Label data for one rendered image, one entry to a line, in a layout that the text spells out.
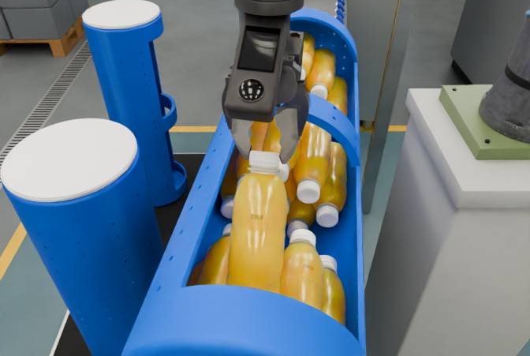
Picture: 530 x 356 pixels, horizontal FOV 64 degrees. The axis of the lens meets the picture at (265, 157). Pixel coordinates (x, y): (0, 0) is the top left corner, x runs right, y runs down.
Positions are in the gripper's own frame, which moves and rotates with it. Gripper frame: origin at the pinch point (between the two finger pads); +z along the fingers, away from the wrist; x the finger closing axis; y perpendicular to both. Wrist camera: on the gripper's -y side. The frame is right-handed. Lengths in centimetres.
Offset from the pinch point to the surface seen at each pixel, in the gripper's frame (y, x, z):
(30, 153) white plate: 22, 55, 24
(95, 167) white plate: 19.4, 38.6, 23.7
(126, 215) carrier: 17, 33, 35
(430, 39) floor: 345, -98, 127
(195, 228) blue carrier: -7.8, 7.5, 6.2
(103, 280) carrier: 10, 39, 51
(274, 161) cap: -1.5, -1.4, -0.7
